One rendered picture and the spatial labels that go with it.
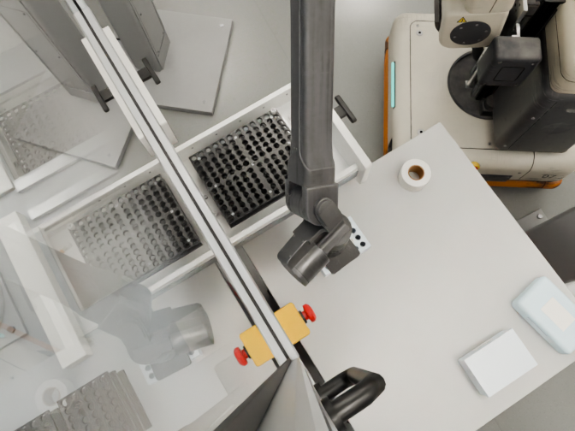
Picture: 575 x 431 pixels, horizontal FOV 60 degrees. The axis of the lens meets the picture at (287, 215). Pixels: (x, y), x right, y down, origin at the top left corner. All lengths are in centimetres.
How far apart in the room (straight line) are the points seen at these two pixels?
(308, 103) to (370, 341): 62
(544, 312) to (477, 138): 83
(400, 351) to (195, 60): 154
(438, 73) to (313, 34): 127
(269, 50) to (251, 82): 17
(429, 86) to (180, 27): 110
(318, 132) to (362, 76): 150
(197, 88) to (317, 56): 149
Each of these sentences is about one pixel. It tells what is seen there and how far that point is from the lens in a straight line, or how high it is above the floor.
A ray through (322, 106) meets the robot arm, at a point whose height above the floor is 125.
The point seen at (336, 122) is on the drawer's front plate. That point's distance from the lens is 110.
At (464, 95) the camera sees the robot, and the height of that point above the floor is 27.
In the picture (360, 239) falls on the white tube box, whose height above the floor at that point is 80.
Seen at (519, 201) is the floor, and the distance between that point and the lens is 218.
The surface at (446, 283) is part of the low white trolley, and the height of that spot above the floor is 76.
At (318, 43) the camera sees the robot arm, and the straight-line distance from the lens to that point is 74.
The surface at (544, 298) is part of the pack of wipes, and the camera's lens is 124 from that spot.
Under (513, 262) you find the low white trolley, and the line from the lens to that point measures 127.
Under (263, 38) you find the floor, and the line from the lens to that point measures 233.
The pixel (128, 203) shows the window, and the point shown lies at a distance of 17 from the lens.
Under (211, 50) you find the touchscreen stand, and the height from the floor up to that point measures 3.
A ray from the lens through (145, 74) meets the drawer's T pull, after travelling 122.
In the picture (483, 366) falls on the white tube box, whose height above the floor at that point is 81.
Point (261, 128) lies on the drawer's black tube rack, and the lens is 112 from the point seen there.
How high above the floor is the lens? 192
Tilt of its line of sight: 75 degrees down
